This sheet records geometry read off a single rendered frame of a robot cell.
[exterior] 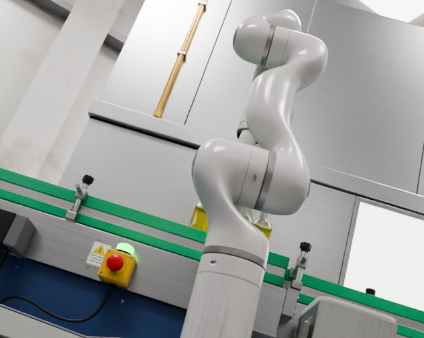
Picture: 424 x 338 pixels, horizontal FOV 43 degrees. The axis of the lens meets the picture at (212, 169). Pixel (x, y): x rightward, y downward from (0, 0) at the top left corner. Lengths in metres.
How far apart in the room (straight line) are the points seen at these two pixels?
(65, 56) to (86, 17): 0.38
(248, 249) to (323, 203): 0.85
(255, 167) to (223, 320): 0.28
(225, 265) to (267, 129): 0.31
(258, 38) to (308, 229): 0.70
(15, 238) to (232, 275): 0.61
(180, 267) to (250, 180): 0.44
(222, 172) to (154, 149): 0.86
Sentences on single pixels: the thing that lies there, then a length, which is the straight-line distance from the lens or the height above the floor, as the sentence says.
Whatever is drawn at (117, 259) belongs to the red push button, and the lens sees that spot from 1.28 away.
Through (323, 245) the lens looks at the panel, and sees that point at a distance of 1.74.
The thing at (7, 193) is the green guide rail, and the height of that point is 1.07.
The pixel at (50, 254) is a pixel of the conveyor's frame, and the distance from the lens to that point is 1.42.
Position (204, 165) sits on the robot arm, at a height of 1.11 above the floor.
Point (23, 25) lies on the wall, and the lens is 4.41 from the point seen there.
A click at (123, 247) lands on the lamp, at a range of 1.33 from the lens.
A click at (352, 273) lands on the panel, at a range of 1.74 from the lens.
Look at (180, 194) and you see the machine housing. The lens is 1.77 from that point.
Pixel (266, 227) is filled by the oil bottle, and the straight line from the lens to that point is 1.56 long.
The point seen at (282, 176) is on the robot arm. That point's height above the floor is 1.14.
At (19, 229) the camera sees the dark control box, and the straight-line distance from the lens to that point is 1.37.
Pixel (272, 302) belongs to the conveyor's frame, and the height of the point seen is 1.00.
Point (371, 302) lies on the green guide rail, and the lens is 1.56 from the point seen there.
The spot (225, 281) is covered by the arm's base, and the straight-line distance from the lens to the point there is 0.94.
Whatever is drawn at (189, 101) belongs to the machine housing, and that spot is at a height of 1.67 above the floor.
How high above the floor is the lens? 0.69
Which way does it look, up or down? 25 degrees up
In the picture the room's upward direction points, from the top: 19 degrees clockwise
